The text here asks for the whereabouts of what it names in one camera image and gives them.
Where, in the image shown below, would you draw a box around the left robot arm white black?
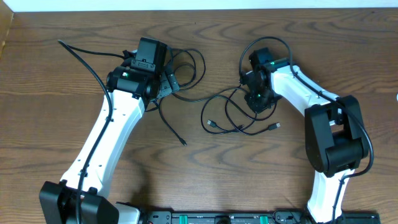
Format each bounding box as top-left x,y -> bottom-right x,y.
39,37 -> 180,223

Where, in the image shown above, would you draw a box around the black USB cable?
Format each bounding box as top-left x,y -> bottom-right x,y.
144,47 -> 249,147
200,88 -> 281,136

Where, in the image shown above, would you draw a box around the black base rail green clamps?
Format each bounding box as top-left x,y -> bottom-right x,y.
114,202 -> 382,224

